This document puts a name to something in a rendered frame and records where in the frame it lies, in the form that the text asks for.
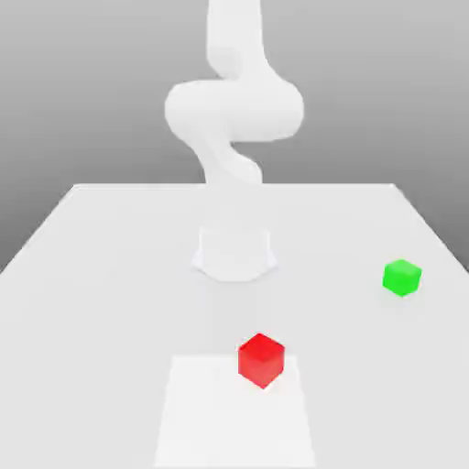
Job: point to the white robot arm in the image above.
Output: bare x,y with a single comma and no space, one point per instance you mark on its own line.
234,110

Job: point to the small red cube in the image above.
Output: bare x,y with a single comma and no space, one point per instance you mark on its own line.
261,361

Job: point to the small green cube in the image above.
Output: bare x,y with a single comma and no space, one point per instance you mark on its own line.
401,277

